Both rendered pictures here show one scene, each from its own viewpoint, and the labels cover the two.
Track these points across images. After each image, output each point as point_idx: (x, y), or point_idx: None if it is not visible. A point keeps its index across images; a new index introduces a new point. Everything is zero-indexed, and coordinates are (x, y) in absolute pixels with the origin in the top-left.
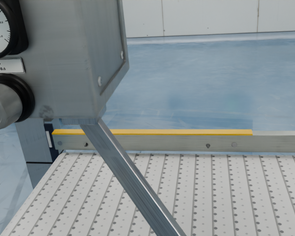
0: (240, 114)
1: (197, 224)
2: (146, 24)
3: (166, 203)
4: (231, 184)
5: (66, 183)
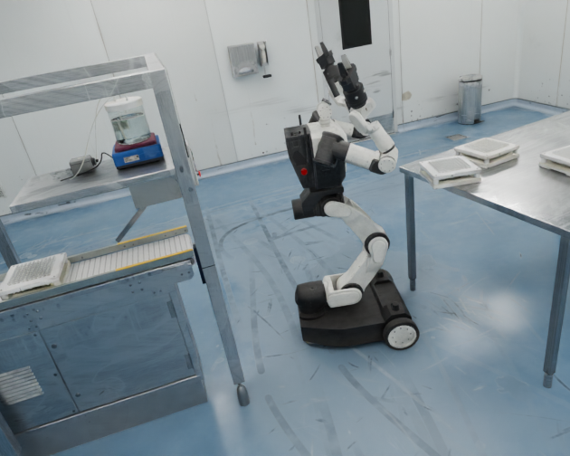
0: None
1: (137, 254)
2: None
3: (146, 255)
4: (127, 265)
5: (180, 250)
